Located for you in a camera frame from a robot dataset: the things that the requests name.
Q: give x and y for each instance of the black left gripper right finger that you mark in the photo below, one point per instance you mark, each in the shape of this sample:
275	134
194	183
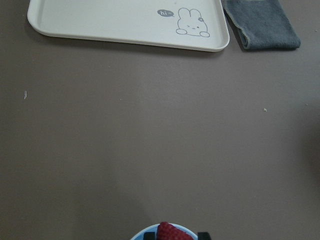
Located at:
203	236

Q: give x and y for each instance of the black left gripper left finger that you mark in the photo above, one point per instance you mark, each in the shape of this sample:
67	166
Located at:
150	236

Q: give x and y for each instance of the red strawberry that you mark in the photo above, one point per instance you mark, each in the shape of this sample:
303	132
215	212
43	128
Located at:
166	231

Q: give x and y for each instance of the light blue plastic cup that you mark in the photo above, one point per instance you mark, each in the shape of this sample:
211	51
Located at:
153	228

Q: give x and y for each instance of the cream rabbit tray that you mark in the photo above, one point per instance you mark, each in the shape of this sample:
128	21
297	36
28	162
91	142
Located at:
184	24

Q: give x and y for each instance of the grey folded cloth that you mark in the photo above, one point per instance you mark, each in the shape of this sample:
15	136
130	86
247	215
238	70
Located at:
261	24

